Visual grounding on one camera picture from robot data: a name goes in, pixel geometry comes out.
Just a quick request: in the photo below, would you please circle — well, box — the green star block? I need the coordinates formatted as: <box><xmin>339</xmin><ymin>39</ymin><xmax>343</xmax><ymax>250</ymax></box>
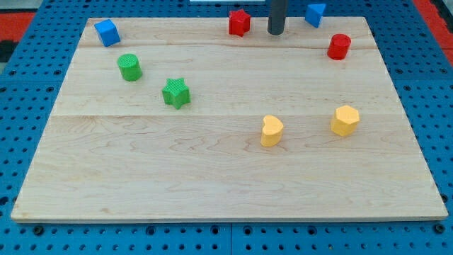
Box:
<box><xmin>162</xmin><ymin>78</ymin><xmax>191</xmax><ymax>109</ymax></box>

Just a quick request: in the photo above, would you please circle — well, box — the red star block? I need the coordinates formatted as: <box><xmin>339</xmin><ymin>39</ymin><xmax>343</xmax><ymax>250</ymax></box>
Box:
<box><xmin>229</xmin><ymin>9</ymin><xmax>251</xmax><ymax>37</ymax></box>

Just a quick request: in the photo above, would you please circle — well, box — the yellow heart block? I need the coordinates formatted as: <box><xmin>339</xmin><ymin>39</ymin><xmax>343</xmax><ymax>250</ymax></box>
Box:
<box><xmin>260</xmin><ymin>115</ymin><xmax>284</xmax><ymax>147</ymax></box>

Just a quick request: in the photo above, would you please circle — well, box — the light wooden board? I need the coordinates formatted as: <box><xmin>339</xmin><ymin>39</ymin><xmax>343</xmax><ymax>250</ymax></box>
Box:
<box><xmin>11</xmin><ymin>17</ymin><xmax>448</xmax><ymax>224</ymax></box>

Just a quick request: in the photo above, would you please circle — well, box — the green cylinder block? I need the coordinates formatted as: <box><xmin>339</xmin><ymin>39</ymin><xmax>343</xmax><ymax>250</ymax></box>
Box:
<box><xmin>117</xmin><ymin>53</ymin><xmax>142</xmax><ymax>81</ymax></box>

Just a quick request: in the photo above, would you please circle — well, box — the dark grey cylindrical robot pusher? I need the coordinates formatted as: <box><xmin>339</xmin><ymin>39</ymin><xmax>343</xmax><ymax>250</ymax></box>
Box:
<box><xmin>268</xmin><ymin>0</ymin><xmax>289</xmax><ymax>35</ymax></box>

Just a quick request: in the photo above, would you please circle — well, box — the yellow hexagon block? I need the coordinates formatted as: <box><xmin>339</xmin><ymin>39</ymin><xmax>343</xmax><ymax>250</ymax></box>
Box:
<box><xmin>331</xmin><ymin>105</ymin><xmax>360</xmax><ymax>137</ymax></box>

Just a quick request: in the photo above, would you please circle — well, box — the red cylinder block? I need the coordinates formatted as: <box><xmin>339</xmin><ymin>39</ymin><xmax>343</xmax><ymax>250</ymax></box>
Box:
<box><xmin>327</xmin><ymin>33</ymin><xmax>352</xmax><ymax>60</ymax></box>

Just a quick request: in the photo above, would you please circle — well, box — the blue triangle block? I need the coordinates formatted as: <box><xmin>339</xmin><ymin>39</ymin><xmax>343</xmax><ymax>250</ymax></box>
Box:
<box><xmin>305</xmin><ymin>4</ymin><xmax>326</xmax><ymax>28</ymax></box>

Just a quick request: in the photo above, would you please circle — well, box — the blue cube block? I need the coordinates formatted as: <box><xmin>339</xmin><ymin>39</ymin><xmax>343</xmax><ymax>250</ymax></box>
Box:
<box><xmin>94</xmin><ymin>19</ymin><xmax>120</xmax><ymax>47</ymax></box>

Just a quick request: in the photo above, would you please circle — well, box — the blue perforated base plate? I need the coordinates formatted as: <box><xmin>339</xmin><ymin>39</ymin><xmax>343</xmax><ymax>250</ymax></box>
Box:
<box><xmin>1</xmin><ymin>1</ymin><xmax>452</xmax><ymax>254</ymax></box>

